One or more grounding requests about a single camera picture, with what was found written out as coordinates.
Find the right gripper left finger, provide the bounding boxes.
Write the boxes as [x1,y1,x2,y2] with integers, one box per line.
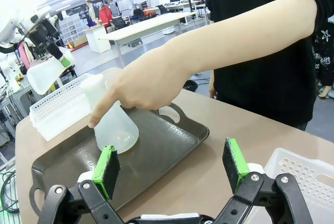
[38,145,125,224]

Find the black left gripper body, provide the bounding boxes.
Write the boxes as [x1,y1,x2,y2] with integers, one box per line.
[26,17,58,49]

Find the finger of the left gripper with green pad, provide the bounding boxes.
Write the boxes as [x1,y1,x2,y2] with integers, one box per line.
[46,42,71,68]

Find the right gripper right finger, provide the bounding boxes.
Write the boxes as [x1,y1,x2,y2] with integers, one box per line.
[213,137,314,224]

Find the translucent white plastic flask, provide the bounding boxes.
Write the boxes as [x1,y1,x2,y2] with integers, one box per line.
[79,74,140,154]
[27,56,75,96]

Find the person's left forearm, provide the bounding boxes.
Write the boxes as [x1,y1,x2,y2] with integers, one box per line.
[161,0,318,91]

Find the person's right hand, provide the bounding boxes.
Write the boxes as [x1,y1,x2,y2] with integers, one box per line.
[208,71,218,99]

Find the person's left hand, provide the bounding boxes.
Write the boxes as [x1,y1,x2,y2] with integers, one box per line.
[88,46,185,129]

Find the pink garment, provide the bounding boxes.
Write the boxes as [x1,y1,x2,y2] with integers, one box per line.
[17,41,36,69]

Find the white drawer shelf unit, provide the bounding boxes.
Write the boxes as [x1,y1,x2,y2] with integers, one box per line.
[59,14,87,39]

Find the white desk cabinet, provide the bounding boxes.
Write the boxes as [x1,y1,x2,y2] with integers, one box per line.
[83,24,113,54]

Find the background person beige coat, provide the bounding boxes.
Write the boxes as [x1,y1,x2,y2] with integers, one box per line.
[87,0,99,28]

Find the white perforated plastic basket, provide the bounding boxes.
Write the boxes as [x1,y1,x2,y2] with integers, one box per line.
[29,72,105,143]
[245,147,334,224]

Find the mannequin red jacket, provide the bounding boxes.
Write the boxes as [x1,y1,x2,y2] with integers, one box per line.
[98,2,113,25]

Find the dark brown plastic tray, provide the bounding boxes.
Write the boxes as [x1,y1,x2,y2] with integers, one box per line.
[28,102,211,218]

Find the black office chair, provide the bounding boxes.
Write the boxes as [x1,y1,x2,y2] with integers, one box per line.
[111,16,128,30]

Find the long white table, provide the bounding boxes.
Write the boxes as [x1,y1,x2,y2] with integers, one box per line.
[98,11,199,68]

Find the person in black t-shirt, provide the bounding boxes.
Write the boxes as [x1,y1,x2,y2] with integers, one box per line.
[202,0,334,132]

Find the black garment star print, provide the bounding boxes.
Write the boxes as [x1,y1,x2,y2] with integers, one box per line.
[312,21,334,87]

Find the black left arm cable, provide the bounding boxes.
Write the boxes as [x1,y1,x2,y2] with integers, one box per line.
[0,41,30,55]

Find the aluminium frame bench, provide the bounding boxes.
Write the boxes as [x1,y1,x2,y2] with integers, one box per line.
[0,75,34,147]

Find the green floor cable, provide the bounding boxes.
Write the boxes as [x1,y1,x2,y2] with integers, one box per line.
[0,170,20,213]

